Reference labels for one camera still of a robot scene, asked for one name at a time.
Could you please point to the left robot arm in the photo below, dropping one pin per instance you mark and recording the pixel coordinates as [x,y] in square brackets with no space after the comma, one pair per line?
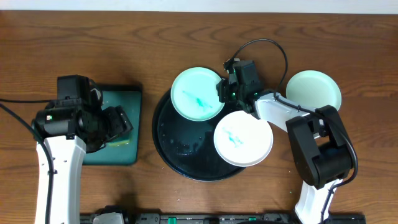
[69,129]

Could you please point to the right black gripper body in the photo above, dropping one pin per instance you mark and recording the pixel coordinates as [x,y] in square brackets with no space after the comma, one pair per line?
[222,90]

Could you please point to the black rectangular sponge tray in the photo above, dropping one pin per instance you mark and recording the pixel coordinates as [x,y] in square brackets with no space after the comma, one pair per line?
[130,98]

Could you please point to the white plate with stain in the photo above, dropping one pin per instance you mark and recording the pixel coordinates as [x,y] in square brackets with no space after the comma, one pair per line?
[242,140]

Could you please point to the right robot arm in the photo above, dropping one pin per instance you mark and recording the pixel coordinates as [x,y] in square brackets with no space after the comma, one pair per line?
[323,153]

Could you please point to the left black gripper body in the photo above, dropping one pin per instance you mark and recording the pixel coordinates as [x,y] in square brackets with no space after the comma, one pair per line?
[117,121]

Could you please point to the mint plate with stain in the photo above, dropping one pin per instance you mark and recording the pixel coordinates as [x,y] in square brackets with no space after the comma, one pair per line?
[194,94]

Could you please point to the mint green plate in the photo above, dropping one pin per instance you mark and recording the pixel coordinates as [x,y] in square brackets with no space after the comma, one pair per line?
[312,88]

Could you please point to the green and yellow sponge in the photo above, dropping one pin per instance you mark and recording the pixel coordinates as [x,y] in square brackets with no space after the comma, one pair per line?
[122,140]

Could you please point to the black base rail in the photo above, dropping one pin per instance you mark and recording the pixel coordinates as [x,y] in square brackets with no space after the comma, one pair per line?
[102,216]

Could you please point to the round black tray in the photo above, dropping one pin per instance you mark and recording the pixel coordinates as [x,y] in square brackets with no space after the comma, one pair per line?
[187,146]

